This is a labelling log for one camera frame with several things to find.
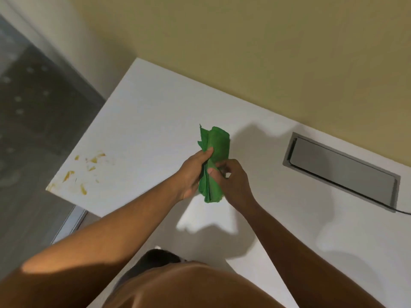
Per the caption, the person's right hand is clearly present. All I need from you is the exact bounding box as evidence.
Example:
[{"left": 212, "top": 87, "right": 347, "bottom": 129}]
[{"left": 207, "top": 158, "right": 256, "bottom": 210}]

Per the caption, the person's left hand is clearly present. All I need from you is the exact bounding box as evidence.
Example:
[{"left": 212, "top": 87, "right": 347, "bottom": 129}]
[{"left": 175, "top": 146, "right": 214, "bottom": 202}]

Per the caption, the green cloth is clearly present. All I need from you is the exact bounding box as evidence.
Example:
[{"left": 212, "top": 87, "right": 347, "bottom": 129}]
[{"left": 197, "top": 124, "right": 231, "bottom": 204}]

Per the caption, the person's right forearm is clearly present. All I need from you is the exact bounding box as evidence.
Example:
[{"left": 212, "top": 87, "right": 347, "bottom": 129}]
[{"left": 236, "top": 199, "right": 387, "bottom": 308}]

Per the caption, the person's left forearm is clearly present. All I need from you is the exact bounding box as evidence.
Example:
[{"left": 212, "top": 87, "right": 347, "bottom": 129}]
[{"left": 0, "top": 176, "right": 185, "bottom": 308}]

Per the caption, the dark clothing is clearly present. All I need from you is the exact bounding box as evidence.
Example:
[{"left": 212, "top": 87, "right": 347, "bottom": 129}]
[{"left": 111, "top": 249, "right": 188, "bottom": 295}]

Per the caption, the person's torso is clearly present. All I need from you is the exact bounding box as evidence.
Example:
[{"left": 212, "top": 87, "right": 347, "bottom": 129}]
[{"left": 107, "top": 261, "right": 286, "bottom": 308}]

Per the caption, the yellow sauce stain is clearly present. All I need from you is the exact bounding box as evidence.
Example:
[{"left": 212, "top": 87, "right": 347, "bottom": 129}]
[{"left": 46, "top": 152, "right": 108, "bottom": 195}]

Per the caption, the grey cable outlet cover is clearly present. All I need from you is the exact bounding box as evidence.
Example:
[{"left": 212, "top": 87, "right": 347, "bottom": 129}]
[{"left": 283, "top": 132, "right": 401, "bottom": 210}]

